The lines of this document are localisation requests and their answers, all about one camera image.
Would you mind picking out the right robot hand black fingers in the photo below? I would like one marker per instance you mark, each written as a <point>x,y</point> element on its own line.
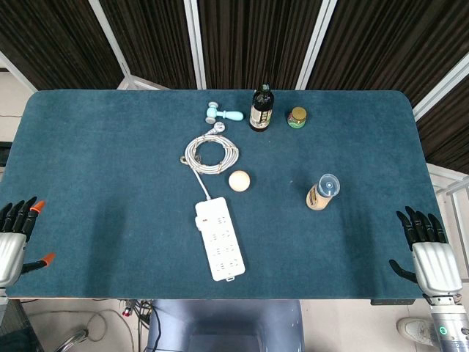
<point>436,264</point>

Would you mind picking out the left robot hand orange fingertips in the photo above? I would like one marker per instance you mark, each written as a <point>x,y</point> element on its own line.
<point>11,253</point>

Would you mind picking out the white power strip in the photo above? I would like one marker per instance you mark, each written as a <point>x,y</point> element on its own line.
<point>225,245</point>

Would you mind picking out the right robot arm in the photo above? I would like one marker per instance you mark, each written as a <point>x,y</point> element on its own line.
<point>448,322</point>

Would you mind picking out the black box under table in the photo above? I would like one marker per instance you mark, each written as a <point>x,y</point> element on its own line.
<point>392,301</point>

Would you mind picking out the white shoe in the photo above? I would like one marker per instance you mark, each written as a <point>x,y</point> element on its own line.
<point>414,330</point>

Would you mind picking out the blue table mat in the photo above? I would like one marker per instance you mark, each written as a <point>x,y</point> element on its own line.
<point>110,183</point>

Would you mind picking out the seasoning bottle clear cap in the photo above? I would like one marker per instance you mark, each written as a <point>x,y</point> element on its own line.
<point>320,196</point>

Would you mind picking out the small jar gold lid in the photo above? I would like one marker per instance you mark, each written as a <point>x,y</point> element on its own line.
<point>297,118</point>

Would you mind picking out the wooden ball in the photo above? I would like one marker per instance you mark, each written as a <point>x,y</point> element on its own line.
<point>239,181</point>

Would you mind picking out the dark ribbed partition panel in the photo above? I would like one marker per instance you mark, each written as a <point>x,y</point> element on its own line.
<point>154,36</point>
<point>253,40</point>
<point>47,40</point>
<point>384,44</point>

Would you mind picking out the blue plastic chair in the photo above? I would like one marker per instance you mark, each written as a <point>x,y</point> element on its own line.
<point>227,322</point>

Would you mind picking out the dark glass bottle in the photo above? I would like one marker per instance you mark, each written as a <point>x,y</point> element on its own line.
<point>261,110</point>

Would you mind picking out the teal massage hammer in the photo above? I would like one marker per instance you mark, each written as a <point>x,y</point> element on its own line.
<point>229,115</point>

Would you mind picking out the white metal frame base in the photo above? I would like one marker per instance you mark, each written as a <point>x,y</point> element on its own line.
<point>450,183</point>

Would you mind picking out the white partition post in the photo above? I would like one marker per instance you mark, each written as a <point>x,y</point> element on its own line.
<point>18,71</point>
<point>317,44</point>
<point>110,36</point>
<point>195,44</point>
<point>441,89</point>

